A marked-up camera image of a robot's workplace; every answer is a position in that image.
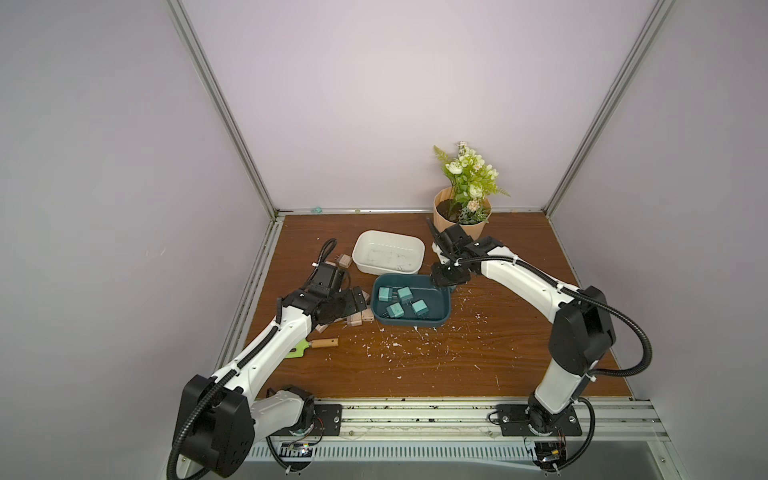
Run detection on white plastic storage box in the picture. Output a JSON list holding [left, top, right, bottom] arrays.
[[352, 230, 425, 275]]

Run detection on artificial green white flowers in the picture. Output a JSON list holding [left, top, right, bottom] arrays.
[[433, 142, 509, 204]]

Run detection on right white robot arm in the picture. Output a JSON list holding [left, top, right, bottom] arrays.
[[427, 220, 653, 436]]

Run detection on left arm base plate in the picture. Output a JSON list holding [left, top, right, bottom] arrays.
[[274, 403, 343, 438]]

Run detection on teal plastic storage box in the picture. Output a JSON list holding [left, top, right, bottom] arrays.
[[370, 273, 452, 328]]

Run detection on pink plug row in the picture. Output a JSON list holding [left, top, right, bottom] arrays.
[[361, 308, 375, 323], [346, 312, 363, 327]]

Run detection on pink plug far top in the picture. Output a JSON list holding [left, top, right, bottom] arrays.
[[337, 254, 352, 269]]

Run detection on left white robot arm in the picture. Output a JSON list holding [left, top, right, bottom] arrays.
[[165, 261, 366, 479]]

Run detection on green garden fork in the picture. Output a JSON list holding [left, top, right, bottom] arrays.
[[285, 338, 339, 359]]

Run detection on aluminium front rail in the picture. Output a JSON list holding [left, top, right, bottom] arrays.
[[309, 397, 670, 444]]

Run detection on beige flower pot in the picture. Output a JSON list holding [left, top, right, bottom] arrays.
[[433, 187, 492, 240]]

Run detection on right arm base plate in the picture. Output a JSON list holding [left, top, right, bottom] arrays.
[[495, 404, 583, 437]]

